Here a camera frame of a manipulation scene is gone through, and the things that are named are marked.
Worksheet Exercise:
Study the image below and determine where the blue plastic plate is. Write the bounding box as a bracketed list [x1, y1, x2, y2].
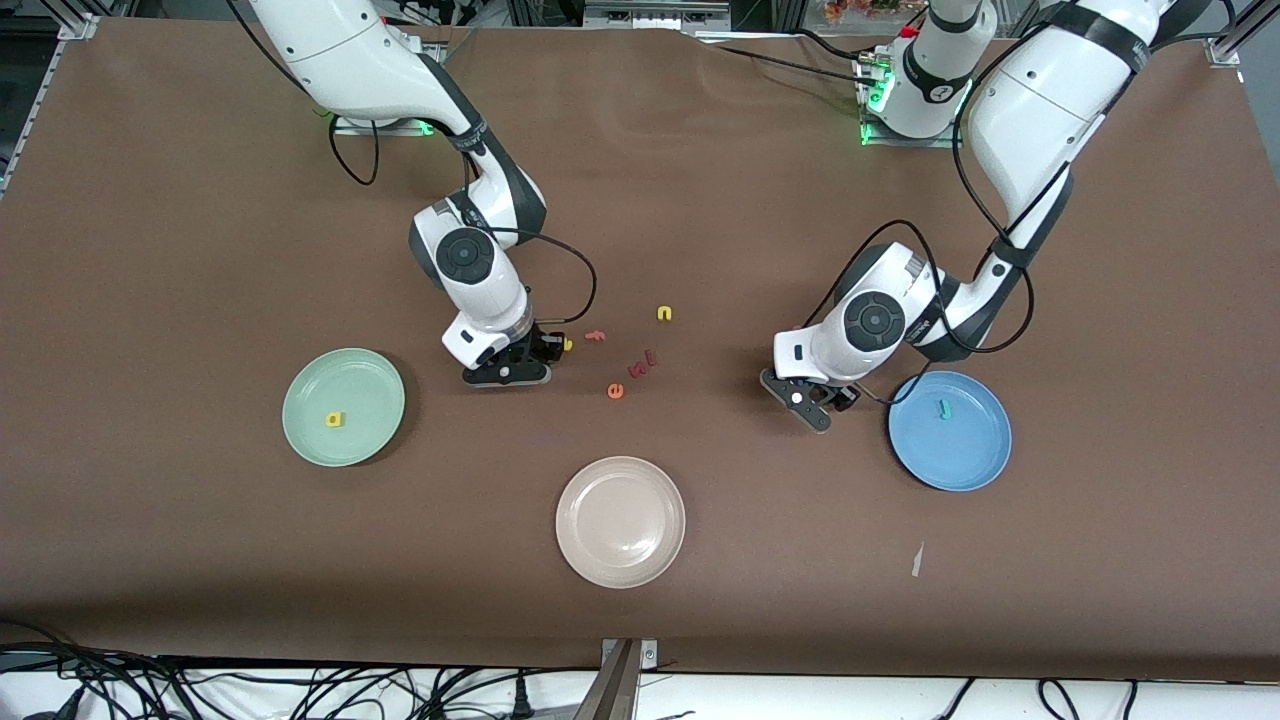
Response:
[888, 371, 1013, 492]

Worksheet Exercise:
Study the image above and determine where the light green plastic plate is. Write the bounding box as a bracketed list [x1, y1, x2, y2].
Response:
[282, 348, 406, 468]

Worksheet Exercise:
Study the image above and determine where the beige plastic plate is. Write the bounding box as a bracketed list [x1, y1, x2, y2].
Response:
[556, 456, 687, 589]

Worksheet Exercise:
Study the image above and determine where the brown table cover sheet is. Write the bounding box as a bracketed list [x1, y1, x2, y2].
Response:
[0, 18, 1280, 683]

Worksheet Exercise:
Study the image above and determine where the orange dried flower bunch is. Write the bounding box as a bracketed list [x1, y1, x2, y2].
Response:
[825, 0, 909, 27]

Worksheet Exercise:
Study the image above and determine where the black right arm base cable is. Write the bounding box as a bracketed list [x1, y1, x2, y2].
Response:
[228, 0, 381, 187]

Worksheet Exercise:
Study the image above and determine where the black arm base cable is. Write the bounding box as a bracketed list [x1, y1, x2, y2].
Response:
[228, 0, 381, 187]
[700, 40, 873, 86]

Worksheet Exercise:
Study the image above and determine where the black left arm base cable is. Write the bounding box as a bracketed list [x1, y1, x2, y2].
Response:
[700, 40, 873, 86]

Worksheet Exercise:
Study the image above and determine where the aluminium profile post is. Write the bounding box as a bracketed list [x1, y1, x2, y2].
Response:
[573, 638, 659, 720]

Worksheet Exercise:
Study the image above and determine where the aluminium table frame rail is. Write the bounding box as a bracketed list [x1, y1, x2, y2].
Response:
[0, 10, 101, 196]
[1205, 0, 1280, 67]

